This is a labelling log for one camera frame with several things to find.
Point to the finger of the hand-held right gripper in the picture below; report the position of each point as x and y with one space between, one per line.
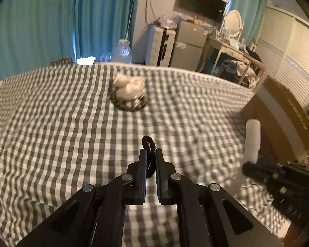
255 172

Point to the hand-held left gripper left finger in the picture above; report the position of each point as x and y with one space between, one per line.
143 175

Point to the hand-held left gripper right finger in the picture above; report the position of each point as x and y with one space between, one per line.
159 177

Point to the white cylinder roll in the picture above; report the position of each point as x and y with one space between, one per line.
253 139

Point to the cardboard box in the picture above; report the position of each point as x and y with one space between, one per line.
280 115

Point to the white crumpled plastic bag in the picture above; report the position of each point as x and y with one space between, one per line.
128 87

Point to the white garment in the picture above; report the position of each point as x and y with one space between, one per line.
243 68

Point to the wooden chair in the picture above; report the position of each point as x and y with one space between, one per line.
256 64

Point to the blue garment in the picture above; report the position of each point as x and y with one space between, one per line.
228 65

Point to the white louvered wardrobe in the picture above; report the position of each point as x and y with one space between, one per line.
288 56

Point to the large water jug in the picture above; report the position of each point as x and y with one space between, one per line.
121 52

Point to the white dressing table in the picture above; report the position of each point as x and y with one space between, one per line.
226 47

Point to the white suitcase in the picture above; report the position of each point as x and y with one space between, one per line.
157 47

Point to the grey mini fridge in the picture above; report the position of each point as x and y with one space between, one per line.
189 43

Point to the dark patterned box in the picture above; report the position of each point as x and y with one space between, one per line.
61 62

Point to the white vanity mirror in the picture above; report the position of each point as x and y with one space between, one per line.
233 23

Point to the clear plastic bag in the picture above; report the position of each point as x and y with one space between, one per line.
171 22

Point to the blue curtain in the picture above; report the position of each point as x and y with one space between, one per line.
28 25
249 7
105 15

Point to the black television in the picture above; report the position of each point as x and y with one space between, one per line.
202 2

